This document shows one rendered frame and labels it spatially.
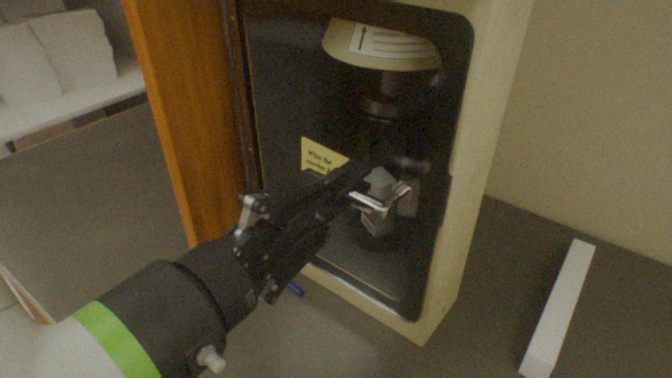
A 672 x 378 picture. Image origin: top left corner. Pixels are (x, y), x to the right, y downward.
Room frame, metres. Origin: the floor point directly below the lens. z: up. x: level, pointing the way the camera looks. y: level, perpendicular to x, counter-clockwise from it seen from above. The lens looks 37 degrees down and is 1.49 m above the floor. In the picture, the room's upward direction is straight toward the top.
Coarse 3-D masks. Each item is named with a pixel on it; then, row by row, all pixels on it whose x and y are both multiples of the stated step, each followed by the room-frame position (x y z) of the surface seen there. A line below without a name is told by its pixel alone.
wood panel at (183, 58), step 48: (144, 0) 0.53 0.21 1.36; (192, 0) 0.58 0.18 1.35; (144, 48) 0.53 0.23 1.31; (192, 48) 0.57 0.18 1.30; (192, 96) 0.56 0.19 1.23; (192, 144) 0.55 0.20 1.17; (240, 144) 0.61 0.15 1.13; (192, 192) 0.53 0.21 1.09; (240, 192) 0.60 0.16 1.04; (192, 240) 0.53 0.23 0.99
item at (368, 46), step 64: (256, 0) 0.52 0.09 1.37; (320, 0) 0.46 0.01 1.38; (384, 0) 0.42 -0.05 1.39; (256, 64) 0.52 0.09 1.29; (320, 64) 0.46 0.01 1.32; (384, 64) 0.41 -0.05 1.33; (448, 64) 0.37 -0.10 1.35; (256, 128) 0.53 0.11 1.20; (320, 128) 0.46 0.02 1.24; (384, 128) 0.41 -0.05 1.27; (448, 128) 0.36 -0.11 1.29; (384, 192) 0.40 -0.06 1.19; (320, 256) 0.46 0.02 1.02; (384, 256) 0.40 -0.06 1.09
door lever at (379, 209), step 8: (400, 184) 0.39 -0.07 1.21; (352, 192) 0.37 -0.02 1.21; (360, 192) 0.37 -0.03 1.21; (392, 192) 0.39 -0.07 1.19; (400, 192) 0.38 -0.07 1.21; (408, 192) 0.38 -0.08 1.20; (344, 200) 0.37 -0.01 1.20; (352, 200) 0.37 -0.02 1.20; (360, 200) 0.36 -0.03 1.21; (368, 200) 0.36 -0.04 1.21; (376, 200) 0.36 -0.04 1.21; (384, 200) 0.36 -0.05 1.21; (392, 200) 0.36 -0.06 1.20; (400, 200) 0.38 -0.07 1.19; (408, 200) 0.38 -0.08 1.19; (360, 208) 0.36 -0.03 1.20; (368, 208) 0.36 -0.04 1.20; (376, 208) 0.35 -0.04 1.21; (384, 208) 0.35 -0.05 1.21; (376, 216) 0.35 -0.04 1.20; (384, 216) 0.35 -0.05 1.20
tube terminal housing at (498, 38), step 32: (416, 0) 0.41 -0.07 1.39; (448, 0) 0.39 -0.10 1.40; (480, 0) 0.37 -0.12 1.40; (512, 0) 0.40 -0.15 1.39; (480, 32) 0.37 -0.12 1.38; (512, 32) 0.42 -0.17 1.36; (480, 64) 0.37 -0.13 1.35; (512, 64) 0.44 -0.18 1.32; (480, 96) 0.38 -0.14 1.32; (480, 128) 0.39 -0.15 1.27; (480, 160) 0.41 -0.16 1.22; (480, 192) 0.44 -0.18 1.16; (448, 224) 0.37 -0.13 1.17; (448, 256) 0.39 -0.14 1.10; (448, 288) 0.41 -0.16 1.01; (384, 320) 0.40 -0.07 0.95
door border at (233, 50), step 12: (228, 0) 0.54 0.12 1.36; (228, 12) 0.55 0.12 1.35; (228, 24) 0.55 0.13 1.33; (228, 48) 0.55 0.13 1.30; (240, 48) 0.54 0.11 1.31; (228, 60) 0.55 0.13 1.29; (240, 60) 0.54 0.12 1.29; (240, 72) 0.54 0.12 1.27; (240, 84) 0.54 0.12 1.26; (240, 96) 0.55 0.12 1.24; (240, 108) 0.55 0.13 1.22; (240, 120) 0.55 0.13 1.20; (240, 132) 0.55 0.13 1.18; (252, 144) 0.54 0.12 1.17; (252, 156) 0.54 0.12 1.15; (252, 168) 0.54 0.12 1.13; (252, 180) 0.55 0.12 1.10
